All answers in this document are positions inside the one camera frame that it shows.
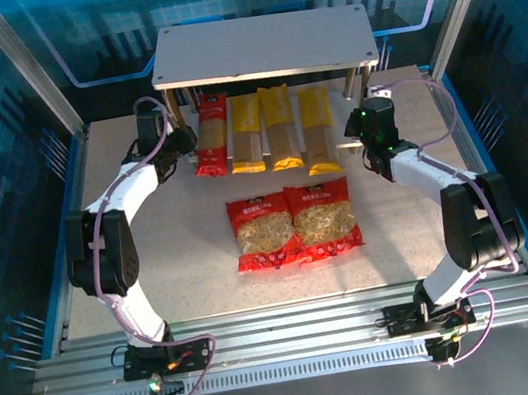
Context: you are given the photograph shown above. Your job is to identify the red spaghetti pack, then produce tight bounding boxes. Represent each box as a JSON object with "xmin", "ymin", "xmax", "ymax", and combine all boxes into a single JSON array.
[{"xmin": 181, "ymin": 89, "xmax": 242, "ymax": 182}]

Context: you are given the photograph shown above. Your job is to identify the yellow spaghetti pack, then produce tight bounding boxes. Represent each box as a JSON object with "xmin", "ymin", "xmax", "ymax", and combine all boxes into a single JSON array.
[
  {"xmin": 218, "ymin": 92, "xmax": 274, "ymax": 178},
  {"xmin": 255, "ymin": 82, "xmax": 306, "ymax": 175},
  {"xmin": 293, "ymin": 84, "xmax": 345, "ymax": 180}
]

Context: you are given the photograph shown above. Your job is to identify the two-tier grey metal shelf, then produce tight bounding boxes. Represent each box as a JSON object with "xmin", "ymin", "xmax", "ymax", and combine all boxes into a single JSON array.
[{"xmin": 142, "ymin": 0, "xmax": 396, "ymax": 183}]

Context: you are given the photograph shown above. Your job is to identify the red short pasta bag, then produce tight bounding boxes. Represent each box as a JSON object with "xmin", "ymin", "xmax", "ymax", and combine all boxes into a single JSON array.
[
  {"xmin": 280, "ymin": 172, "xmax": 368, "ymax": 265},
  {"xmin": 223, "ymin": 188, "xmax": 305, "ymax": 276}
]

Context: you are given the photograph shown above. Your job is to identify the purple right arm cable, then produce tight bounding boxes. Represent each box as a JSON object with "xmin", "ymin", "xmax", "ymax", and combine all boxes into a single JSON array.
[{"xmin": 366, "ymin": 64, "xmax": 523, "ymax": 294}]

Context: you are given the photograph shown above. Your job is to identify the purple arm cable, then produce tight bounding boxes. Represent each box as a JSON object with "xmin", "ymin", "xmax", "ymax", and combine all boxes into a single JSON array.
[
  {"xmin": 65, "ymin": 92, "xmax": 207, "ymax": 356},
  {"xmin": 366, "ymin": 64, "xmax": 523, "ymax": 294}
]

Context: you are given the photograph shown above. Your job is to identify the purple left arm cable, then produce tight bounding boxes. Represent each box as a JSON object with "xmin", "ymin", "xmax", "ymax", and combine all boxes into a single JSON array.
[{"xmin": 65, "ymin": 92, "xmax": 207, "ymax": 356}]

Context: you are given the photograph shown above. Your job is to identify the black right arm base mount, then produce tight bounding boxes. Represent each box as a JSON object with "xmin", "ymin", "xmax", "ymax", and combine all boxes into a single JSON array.
[{"xmin": 372, "ymin": 292, "xmax": 478, "ymax": 343}]

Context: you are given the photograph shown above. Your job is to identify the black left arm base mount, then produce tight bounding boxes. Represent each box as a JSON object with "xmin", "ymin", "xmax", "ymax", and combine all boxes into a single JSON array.
[{"xmin": 118, "ymin": 331, "xmax": 214, "ymax": 384}]

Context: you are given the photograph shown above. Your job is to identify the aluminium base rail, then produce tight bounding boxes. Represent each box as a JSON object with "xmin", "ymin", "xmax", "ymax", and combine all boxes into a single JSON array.
[{"xmin": 24, "ymin": 262, "xmax": 528, "ymax": 395}]

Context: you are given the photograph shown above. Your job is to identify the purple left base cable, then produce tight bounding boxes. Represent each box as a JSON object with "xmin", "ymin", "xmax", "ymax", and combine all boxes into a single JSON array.
[{"xmin": 145, "ymin": 330, "xmax": 226, "ymax": 395}]

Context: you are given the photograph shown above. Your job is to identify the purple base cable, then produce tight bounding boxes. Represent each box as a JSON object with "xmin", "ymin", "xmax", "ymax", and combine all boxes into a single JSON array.
[
  {"xmin": 422, "ymin": 284, "xmax": 506, "ymax": 372},
  {"xmin": 145, "ymin": 330, "xmax": 226, "ymax": 395}
]

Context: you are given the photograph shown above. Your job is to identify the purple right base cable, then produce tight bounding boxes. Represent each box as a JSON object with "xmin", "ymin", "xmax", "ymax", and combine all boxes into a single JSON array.
[{"xmin": 422, "ymin": 284, "xmax": 506, "ymax": 372}]

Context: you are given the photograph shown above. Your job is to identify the white slotted cable duct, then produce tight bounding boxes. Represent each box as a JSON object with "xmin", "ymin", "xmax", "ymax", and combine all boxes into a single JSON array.
[{"xmin": 74, "ymin": 335, "xmax": 433, "ymax": 395}]

